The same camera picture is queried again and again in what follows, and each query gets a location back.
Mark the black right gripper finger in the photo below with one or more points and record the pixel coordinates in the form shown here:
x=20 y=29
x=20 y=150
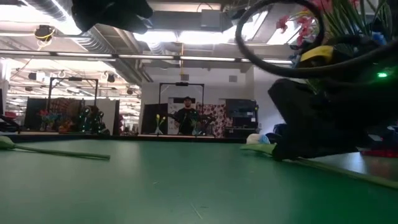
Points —
x=298 y=124

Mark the blue flower bunch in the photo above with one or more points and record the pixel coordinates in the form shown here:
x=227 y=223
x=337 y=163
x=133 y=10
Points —
x=379 y=38

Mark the small pink flower bunch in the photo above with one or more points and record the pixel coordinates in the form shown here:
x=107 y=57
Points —
x=321 y=4

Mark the large pink flower bunch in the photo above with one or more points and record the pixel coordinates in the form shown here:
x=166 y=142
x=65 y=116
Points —
x=282 y=23

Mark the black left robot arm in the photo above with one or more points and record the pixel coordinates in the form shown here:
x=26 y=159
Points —
x=109 y=14

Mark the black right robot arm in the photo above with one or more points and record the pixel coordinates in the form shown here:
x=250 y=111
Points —
x=388 y=102

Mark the yellow tulips in vase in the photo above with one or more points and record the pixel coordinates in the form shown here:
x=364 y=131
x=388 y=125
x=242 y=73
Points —
x=158 y=119

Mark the distant colourful flowers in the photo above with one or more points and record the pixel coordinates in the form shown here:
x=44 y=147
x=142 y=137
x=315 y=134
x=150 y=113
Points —
x=46 y=116

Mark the black cabinet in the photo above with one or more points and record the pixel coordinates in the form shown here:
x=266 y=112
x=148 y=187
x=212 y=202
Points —
x=241 y=115

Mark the pink floral patterned panel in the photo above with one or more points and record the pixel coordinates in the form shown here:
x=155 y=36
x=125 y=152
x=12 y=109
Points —
x=216 y=118

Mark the person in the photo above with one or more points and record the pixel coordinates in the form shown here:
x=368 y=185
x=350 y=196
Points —
x=186 y=119

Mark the grey ceiling unit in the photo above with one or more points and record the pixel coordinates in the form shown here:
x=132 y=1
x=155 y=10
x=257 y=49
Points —
x=211 y=19

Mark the green table mat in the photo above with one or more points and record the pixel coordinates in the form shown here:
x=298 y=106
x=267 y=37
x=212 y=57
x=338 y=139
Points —
x=155 y=186

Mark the distant green-lit robot station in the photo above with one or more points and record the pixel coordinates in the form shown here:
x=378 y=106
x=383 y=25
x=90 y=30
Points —
x=90 y=119

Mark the brown patterned panel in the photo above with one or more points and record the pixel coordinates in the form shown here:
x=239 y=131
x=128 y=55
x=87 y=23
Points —
x=63 y=107

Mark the black overhead frame stand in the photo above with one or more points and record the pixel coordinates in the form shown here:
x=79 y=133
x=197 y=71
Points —
x=182 y=84
x=73 y=79

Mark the black ceiling camera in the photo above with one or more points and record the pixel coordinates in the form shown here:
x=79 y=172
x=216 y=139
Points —
x=44 y=32

